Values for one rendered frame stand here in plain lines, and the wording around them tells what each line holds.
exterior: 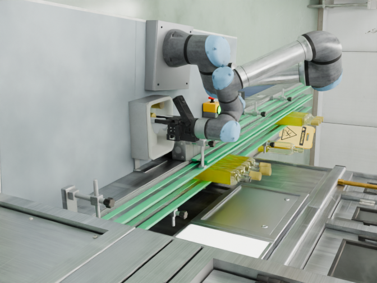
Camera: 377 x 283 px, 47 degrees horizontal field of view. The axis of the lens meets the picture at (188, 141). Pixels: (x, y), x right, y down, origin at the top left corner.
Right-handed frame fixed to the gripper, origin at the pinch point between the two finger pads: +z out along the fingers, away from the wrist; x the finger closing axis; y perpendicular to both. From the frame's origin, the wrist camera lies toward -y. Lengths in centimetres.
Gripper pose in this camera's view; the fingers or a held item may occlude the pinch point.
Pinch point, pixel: (152, 117)
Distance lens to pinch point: 168.9
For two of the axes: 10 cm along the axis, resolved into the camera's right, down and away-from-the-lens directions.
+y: 0.1, 9.7, 2.5
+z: -8.7, -1.2, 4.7
